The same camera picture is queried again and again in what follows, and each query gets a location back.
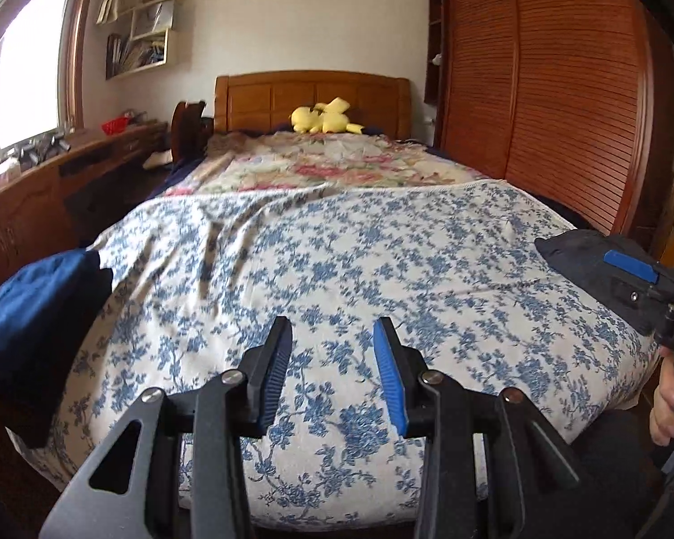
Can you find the red bowl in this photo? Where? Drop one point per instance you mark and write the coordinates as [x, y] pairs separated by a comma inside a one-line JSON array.
[[115, 126]]

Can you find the yellow plush toy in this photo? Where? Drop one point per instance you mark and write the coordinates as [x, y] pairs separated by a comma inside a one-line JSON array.
[[323, 119]]

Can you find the dark grey garment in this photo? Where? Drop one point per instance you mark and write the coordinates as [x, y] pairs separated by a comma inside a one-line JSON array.
[[578, 261]]

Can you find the wooden desk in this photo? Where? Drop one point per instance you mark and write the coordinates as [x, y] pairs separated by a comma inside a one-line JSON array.
[[28, 208]]

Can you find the wood framed window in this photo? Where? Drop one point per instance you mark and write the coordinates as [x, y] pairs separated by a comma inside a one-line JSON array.
[[22, 67]]

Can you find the wooden chair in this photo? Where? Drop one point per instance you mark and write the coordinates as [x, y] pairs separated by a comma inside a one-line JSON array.
[[188, 129]]

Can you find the black binder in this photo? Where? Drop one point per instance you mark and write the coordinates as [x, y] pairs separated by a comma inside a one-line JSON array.
[[114, 56]]

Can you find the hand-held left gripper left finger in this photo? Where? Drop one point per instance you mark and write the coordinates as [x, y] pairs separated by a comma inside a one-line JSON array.
[[272, 376]]

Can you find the black metal device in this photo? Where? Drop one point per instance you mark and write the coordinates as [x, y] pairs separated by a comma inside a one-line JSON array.
[[42, 150]]

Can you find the white wall shelf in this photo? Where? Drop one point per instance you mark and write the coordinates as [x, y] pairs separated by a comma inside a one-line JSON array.
[[171, 48]]

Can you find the wooden slatted wardrobe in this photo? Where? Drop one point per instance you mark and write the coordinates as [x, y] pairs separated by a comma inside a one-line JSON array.
[[561, 78]]

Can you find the blue blazer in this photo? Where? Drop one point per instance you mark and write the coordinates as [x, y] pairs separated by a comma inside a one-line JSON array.
[[33, 309]]

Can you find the person's right hand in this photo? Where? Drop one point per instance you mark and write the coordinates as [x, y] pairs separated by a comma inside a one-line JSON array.
[[664, 410]]

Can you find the pink floral quilt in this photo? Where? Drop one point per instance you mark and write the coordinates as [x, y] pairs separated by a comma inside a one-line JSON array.
[[337, 160]]

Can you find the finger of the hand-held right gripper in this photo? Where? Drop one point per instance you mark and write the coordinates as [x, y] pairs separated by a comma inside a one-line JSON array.
[[629, 265]]

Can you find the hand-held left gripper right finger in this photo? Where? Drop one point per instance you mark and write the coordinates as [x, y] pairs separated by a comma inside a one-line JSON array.
[[390, 382]]

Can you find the wooden bed headboard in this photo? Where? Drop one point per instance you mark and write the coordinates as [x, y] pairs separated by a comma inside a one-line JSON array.
[[258, 98]]

